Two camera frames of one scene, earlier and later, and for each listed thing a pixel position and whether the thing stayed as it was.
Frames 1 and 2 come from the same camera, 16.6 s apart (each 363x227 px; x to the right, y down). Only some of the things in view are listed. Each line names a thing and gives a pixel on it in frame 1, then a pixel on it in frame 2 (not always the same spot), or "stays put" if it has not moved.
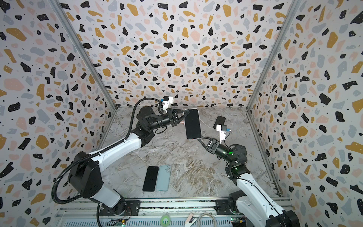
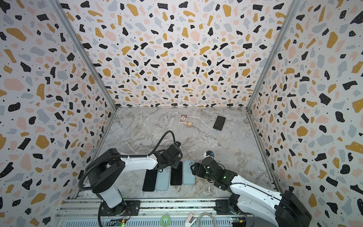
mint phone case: x=163 y=178 stays put
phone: x=220 y=120 stays put
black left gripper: x=173 y=114 -> x=177 y=160
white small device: x=190 y=220 stays put
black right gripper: x=212 y=145 -> x=204 y=170
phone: x=150 y=181 stays put
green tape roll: x=165 y=221 stays put
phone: x=193 y=125 -> x=188 y=178
